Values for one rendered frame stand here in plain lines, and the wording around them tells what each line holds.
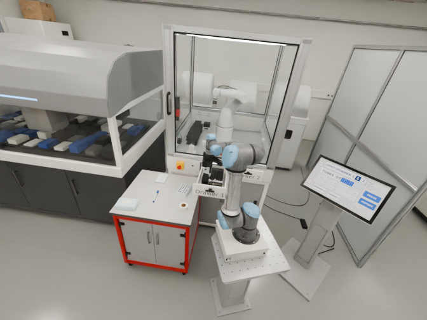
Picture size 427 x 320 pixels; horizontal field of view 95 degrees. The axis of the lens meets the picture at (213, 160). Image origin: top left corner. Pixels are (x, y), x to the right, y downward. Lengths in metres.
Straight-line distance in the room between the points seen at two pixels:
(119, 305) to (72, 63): 1.91
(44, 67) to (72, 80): 0.23
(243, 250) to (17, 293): 1.93
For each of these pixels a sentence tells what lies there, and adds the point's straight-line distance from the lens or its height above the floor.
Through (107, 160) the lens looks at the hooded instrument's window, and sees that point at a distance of 1.90.
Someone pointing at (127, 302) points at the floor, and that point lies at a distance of 2.14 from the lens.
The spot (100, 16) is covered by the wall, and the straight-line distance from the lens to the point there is 5.65.
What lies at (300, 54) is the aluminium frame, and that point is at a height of 1.90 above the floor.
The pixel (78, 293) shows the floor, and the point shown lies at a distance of 2.30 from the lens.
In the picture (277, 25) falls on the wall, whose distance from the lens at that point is 4.81.
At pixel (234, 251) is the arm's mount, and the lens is 1.32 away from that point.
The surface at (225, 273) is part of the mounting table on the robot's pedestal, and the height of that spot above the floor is 0.76.
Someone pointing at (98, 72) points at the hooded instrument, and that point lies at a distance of 1.70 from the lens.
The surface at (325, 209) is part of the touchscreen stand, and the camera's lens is 1.93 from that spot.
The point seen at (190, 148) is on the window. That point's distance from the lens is 1.83.
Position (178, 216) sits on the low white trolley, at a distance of 1.57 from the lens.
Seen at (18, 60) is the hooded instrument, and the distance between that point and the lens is 2.11.
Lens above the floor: 1.92
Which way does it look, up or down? 31 degrees down
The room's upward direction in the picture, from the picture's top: 6 degrees clockwise
